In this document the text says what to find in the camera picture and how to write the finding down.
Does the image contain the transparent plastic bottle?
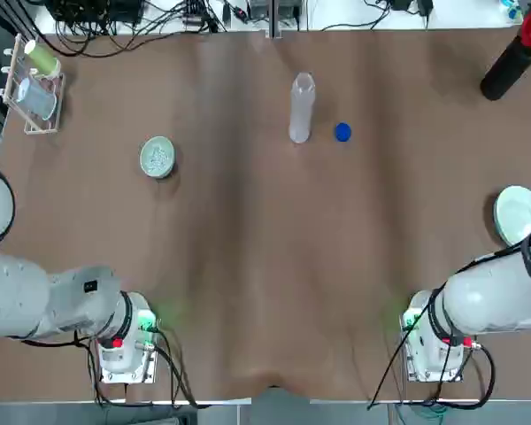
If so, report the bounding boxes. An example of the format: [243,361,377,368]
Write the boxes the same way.
[288,72,317,144]

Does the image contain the aluminium frame post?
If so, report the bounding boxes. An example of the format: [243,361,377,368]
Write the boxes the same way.
[268,0,282,40]

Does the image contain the blue white packet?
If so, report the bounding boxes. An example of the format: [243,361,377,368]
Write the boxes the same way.
[502,0,524,23]

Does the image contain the small clear ice cubes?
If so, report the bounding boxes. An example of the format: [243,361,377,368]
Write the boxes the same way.
[146,145,169,172]

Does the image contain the blue paper cup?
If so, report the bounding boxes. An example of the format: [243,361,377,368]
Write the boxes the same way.
[17,75,58,120]

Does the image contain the pale green plate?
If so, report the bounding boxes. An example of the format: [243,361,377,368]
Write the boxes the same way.
[494,185,531,247]

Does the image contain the black computer box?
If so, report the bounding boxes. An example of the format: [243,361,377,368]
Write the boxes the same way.
[48,0,142,23]

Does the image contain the pale green bowl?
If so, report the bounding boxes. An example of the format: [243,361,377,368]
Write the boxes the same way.
[139,135,178,180]

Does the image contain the black vase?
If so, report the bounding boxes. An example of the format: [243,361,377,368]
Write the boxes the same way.
[480,37,531,102]

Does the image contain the wooden cup rack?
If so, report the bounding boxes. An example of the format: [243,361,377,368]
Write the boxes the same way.
[0,34,66,134]

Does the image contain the black power supply box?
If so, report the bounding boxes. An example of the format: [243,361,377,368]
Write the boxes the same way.
[249,0,302,21]

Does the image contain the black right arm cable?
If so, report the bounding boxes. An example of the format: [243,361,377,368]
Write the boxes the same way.
[366,238,531,411]

